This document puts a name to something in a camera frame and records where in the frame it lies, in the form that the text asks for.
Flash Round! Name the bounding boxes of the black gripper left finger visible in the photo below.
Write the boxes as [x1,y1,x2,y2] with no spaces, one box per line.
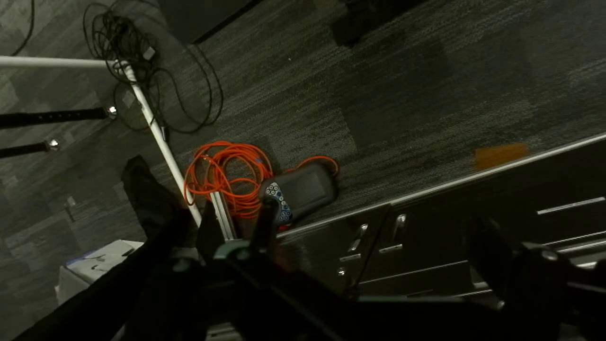
[122,156,198,249]

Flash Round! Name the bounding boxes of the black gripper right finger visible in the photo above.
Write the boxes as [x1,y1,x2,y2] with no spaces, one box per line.
[467,219,567,341]

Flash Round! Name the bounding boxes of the white tripod pole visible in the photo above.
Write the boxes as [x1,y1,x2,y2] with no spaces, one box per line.
[0,54,239,243]

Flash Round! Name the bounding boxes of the dark handheld pendant device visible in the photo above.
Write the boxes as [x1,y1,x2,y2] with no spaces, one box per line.
[262,164,338,226]

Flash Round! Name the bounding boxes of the orange extension cord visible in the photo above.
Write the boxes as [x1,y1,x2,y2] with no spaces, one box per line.
[183,139,342,224]

